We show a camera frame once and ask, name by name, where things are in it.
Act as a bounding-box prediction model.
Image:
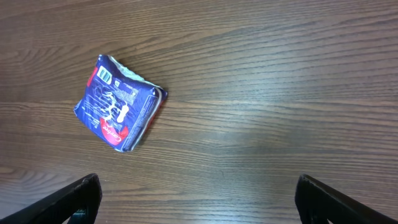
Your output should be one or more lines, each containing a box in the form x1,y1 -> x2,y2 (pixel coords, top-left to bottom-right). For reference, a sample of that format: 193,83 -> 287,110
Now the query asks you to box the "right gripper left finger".
1,174 -> 102,224

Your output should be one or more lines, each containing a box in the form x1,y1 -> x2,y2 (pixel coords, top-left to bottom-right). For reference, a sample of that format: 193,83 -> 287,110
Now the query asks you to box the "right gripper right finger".
295,174 -> 397,224

